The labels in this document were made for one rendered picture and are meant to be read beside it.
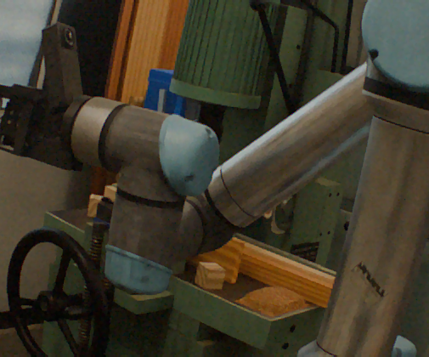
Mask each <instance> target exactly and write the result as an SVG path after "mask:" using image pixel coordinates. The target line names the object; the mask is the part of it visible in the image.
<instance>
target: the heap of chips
mask: <svg viewBox="0 0 429 357"><path fill-rule="evenodd" d="M234 301H235V302H237V303H240V304H243V305H245V306H246V307H248V308H250V309H255V310H256V311H259V312H261V313H263V314H265V315H267V316H271V317H274V316H276V315H282V314H285V313H289V312H292V311H295V310H299V309H304V308H307V307H308V306H311V305H312V304H311V305H309V304H307V303H304V301H303V298H302V297H301V296H300V295H299V294H297V293H295V292H293V291H291V290H289V289H288V290H287V289H285V288H284V287H281V286H268V287H264V288H261V289H257V290H255V291H252V292H248V293H247V294H246V295H245V296H244V297H243V298H238V299H235V300H234Z"/></svg>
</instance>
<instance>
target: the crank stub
mask: <svg viewBox="0 0 429 357"><path fill-rule="evenodd" d="M92 315H93V309H92V308H91V307H89V306H70V307H68V308H65V312H64V316H65V318H66V319H68V320H79V319H84V318H86V317H88V316H92Z"/></svg>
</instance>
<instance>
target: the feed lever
mask: <svg viewBox="0 0 429 357"><path fill-rule="evenodd" d="M249 6H250V8H251V9H253V10H255V11H257V13H258V16H259V17H260V20H261V23H262V28H263V31H264V35H265V37H266V40H267V44H268V49H270V53H271V55H272V59H273V62H274V68H275V71H276V74H277V77H278V81H279V84H280V86H281V90H282V94H283V97H284V100H285V106H286V109H287V113H288V116H290V115H292V114H293V113H294V112H295V111H294V107H293V104H292V100H291V94H290V90H289V88H288V84H287V81H286V80H285V74H284V71H283V67H282V64H281V61H280V58H279V52H278V51H277V48H276V45H275V42H274V37H273V33H272V31H271V27H270V24H269V22H268V18H267V15H266V13H265V9H266V8H267V7H268V0H249Z"/></svg>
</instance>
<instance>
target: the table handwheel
mask: <svg viewBox="0 0 429 357"><path fill-rule="evenodd" d="M41 242H42V243H45V242H48V243H53V244H55V245H57V246H59V247H61V248H63V250H64V251H63V253H62V256H61V259H60V265H59V269H58V274H57V277H56V279H55V283H54V287H53V289H52V290H47V291H45V290H42V291H41V292H39V293H38V296H37V299H34V298H24V297H21V296H20V273H21V270H22V266H23V263H24V262H25V261H24V260H25V258H26V257H27V254H28V252H29V251H30V250H31V249H32V248H33V247H34V246H35V245H37V244H39V243H41ZM71 257H72V258H73V260H74V261H75V262H76V264H77V266H78V268H79V269H80V271H81V272H82V275H83V278H84V280H85V281H86V284H87V289H88V292H89V294H90V296H91V299H92V305H93V325H94V329H93V340H92V342H91V346H90V349H89V350H88V353H87V354H86V355H85V356H83V354H82V353H81V350H80V349H79V348H78V346H77V344H76V341H75V339H74V337H73V335H72V333H71V329H70V328H69V326H68V324H67V323H66V321H65V320H67V319H66V318H65V316H64V312H65V308H68V307H70V306H82V296H83V292H78V293H70V294H66V293H65V292H64V291H63V286H64V281H65V276H66V271H67V269H68V266H69V261H70V259H71ZM7 283H8V284H7V294H8V306H9V310H10V314H11V319H12V321H13V323H14V327H15V330H16V331H17V333H18V336H19V337H20V341H21V342H22V344H24V346H25V349H26V350H27V352H29V354H30V355H31V357H49V356H48V355H46V354H45V353H44V352H43V351H42V350H41V349H40V347H39V346H38V344H37V343H36V342H35V340H34V338H33V337H32V335H31V333H30V331H29V328H28V327H27V324H26V322H25V316H24V313H23V310H22V308H21V305H24V306H33V307H35V308H37V311H38V314H40V316H41V317H42V318H43V319H44V320H45V321H47V322H52V321H53V322H55V321H57V323H58V325H59V328H60V330H61V331H62V333H63V335H64V337H65V340H66V342H67V343H68V344H69V346H70V347H71V351H72V353H73V354H74V357H104V353H105V352H106V351H105V350H106V348H107V345H108V340H109V336H110V316H109V304H108V298H107V297H106V295H105V291H104V285H103V282H102V280H101V277H100V274H99V272H98V269H97V268H96V267H95V265H94V263H93V261H92V259H91V258H90V257H89V256H88V254H87V252H86V251H85V250H84V249H83V247H82V245H81V244H80V243H79V242H78V241H76V240H75V239H74V238H73V237H71V236H70V235H68V234H66V233H65V232H64V231H62V230H59V229H55V228H54V227H41V228H37V229H34V230H31V231H29V232H28V233H26V235H24V236H23V237H22V239H21V240H19V243H18V244H17V245H16V247H15V249H14V250H13V254H12V256H11V258H10V262H9V265H8V277H7Z"/></svg>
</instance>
